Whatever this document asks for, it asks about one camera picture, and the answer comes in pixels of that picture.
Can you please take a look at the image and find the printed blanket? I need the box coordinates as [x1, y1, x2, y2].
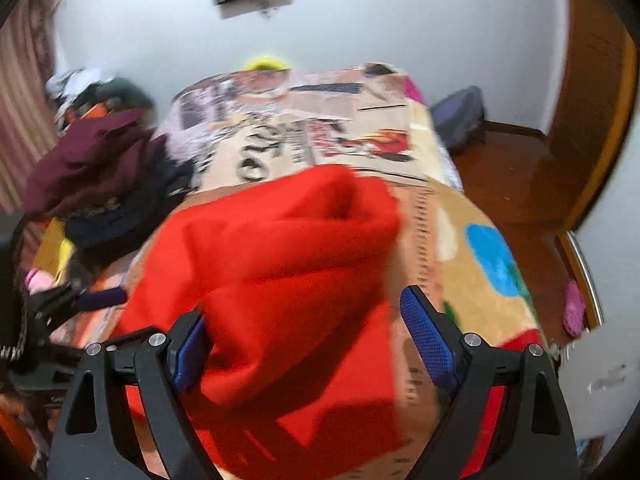
[30, 62, 553, 480]

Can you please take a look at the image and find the red jacket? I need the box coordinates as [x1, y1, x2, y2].
[112, 164, 406, 480]

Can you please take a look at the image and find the yellow cloth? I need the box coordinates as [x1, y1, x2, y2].
[32, 219, 77, 283]

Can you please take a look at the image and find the wooden door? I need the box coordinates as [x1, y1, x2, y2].
[546, 0, 640, 233]

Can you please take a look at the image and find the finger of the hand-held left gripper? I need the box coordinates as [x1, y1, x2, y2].
[22, 284, 129, 332]

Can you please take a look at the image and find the pile of mixed clothes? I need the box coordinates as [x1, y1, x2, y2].
[45, 66, 157, 128]

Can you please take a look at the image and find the white cabinet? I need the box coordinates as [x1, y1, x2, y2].
[552, 320, 635, 443]

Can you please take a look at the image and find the black cloth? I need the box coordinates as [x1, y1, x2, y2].
[64, 152, 195, 252]

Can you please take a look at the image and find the maroon cloth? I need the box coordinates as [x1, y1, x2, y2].
[22, 109, 168, 221]

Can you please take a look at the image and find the yellow round thing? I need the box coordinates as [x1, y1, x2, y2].
[243, 55, 292, 73]

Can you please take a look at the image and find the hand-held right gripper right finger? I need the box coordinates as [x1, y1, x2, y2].
[400, 285, 581, 480]

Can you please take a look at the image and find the pink slipper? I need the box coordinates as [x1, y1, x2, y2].
[562, 280, 586, 337]

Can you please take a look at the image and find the striped curtain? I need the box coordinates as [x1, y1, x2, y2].
[0, 0, 65, 213]

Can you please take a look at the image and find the grey blue backpack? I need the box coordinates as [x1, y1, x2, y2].
[428, 86, 487, 155]

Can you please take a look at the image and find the wooden framed panel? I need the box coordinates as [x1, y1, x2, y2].
[556, 231, 605, 330]

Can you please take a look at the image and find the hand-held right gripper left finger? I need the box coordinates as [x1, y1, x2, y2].
[47, 307, 232, 480]

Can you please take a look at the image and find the pink soft toy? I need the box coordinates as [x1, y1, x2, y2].
[24, 267, 55, 295]

